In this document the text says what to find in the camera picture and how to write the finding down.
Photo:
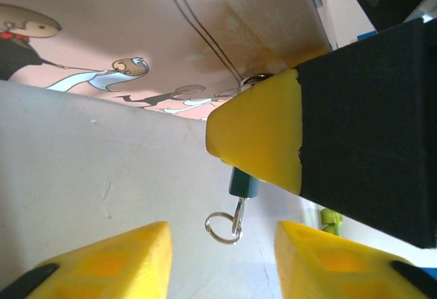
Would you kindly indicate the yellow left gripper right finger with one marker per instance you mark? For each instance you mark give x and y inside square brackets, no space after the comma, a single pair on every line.
[334,271]

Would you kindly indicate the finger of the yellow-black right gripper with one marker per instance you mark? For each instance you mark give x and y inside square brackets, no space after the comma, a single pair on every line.
[341,125]

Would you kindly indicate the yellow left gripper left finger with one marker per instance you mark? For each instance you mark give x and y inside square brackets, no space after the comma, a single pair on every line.
[112,268]

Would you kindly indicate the small blue padlock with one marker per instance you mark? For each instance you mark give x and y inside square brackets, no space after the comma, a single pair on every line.
[243,184]

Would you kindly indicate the pink cartoon couple box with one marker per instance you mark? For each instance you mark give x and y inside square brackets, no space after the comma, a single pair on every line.
[102,22]

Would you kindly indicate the small green toy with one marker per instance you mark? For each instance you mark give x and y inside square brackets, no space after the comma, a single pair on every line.
[329,220]

